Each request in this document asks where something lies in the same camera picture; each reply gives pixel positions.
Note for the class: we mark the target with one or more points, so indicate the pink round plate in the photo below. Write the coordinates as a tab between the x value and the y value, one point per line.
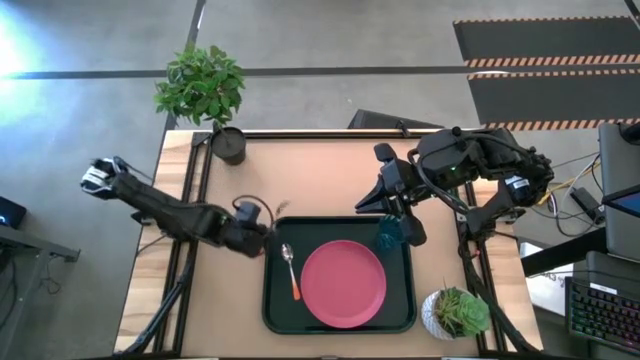
345	285

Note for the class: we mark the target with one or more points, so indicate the teal faceted plastic cup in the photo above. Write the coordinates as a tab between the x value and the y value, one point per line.
389	235

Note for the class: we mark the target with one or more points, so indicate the black desk bar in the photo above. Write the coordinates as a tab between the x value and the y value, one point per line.
560	255

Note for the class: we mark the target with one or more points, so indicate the black device with blue light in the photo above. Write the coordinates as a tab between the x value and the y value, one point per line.
10	212

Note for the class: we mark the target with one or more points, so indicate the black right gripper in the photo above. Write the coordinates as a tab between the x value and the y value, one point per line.
402	177

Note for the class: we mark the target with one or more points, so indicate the leafy plant in black pot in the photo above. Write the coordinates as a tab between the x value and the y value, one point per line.
200	85

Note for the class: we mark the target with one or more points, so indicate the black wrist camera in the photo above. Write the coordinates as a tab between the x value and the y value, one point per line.
385	152
247	212

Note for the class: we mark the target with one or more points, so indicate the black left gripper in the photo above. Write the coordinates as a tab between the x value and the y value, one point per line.
245	239

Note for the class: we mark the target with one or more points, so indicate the black curved clamp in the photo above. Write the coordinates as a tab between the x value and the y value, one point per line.
403	129

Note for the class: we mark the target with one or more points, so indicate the tablet with blue screen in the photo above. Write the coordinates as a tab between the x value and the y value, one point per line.
627	202

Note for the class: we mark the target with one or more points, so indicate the black floor mat orange stripes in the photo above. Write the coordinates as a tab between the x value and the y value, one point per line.
540	40
550	100

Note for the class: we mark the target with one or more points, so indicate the dark grey side desk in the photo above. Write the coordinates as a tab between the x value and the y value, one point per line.
25	240

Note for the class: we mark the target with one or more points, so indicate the black power adapter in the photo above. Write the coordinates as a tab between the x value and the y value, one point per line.
587	205

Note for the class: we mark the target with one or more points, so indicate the backlit black keyboard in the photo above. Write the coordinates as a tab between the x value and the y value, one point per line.
600	315

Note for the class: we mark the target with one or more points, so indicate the succulent in white pot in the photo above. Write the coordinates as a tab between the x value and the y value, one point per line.
460	312

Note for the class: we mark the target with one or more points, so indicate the white paper sheet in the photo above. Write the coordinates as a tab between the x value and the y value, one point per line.
545	290

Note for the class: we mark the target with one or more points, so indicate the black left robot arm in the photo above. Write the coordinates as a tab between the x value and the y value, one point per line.
160	212

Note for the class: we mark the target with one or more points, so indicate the black aluminium table frame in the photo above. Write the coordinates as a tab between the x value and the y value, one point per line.
325	134

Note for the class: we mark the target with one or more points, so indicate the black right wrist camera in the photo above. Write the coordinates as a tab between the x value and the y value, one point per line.
385	152

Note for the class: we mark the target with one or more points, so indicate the black angular stand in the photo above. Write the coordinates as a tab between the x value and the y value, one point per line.
380	121

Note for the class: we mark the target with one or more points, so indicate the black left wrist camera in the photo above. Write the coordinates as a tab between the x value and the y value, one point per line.
247	212

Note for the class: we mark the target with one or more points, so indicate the dark green plastic tray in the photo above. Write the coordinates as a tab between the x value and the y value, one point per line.
280	310

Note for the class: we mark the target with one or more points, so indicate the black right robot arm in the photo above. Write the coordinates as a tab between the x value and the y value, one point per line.
490	150

